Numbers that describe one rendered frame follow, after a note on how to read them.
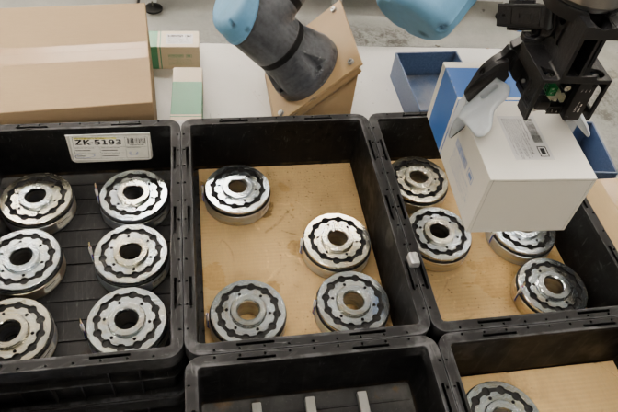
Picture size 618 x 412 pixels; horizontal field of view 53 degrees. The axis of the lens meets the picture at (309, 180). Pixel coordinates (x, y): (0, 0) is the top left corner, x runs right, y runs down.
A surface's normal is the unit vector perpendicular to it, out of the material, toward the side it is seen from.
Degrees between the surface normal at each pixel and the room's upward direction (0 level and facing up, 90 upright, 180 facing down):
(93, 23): 0
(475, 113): 58
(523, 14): 90
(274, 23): 67
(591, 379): 0
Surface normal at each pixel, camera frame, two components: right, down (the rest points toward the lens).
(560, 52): -0.99, 0.01
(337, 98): 0.16, 0.74
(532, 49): 0.09, -0.66
